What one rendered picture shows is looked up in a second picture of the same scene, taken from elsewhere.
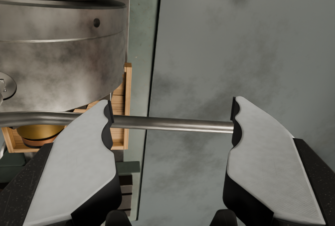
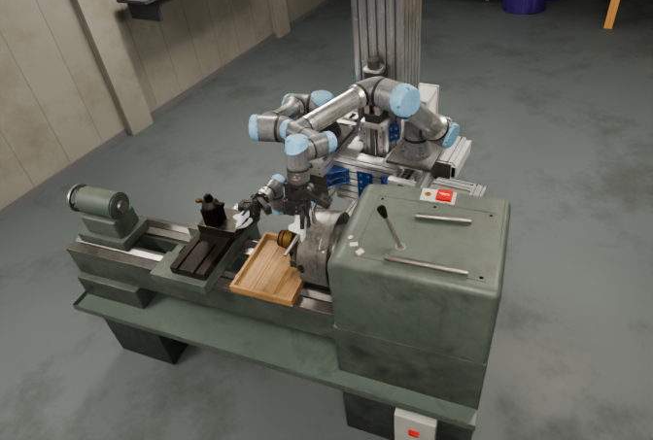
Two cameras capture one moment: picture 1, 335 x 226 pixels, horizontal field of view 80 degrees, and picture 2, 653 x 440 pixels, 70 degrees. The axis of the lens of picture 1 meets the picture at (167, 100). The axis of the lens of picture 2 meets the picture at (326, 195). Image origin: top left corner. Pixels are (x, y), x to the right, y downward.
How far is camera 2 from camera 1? 1.57 m
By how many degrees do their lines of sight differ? 58
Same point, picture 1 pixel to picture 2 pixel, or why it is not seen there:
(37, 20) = (326, 235)
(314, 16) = not seen: outside the picture
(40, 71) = (315, 232)
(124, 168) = (212, 280)
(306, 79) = not seen: outside the picture
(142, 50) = (288, 359)
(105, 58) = (311, 253)
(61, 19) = (326, 241)
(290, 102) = not seen: outside the picture
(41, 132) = (287, 234)
